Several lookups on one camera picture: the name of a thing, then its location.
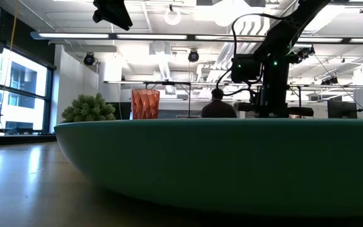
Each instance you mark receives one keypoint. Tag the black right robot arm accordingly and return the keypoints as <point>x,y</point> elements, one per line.
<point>282,34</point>

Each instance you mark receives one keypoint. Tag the red faceted plastic cup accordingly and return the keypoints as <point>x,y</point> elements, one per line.
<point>145,104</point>

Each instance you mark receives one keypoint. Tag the teal round plate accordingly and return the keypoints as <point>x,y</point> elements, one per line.
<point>225,164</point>

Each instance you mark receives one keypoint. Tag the person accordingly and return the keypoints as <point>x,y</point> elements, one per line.
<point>218,108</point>

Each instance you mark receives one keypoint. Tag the black metal frame stand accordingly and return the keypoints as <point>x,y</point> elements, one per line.
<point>299,94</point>
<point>181,94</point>

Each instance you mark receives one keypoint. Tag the large glass window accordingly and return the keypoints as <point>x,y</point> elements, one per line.
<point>20,91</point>

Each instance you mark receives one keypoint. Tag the black ceiling camera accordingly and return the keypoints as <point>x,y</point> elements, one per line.
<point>89,59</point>
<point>304,53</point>
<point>193,56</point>

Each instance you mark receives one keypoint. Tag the green artificial plant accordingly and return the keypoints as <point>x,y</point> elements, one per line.
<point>88,110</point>

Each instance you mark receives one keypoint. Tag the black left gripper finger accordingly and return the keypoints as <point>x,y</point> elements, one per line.
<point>98,15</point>
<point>117,14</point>

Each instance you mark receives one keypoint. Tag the black overhead light rail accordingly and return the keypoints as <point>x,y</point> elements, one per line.
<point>156,37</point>

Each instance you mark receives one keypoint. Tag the black computer monitor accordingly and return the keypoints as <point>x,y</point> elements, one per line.
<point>123,110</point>
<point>342,110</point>

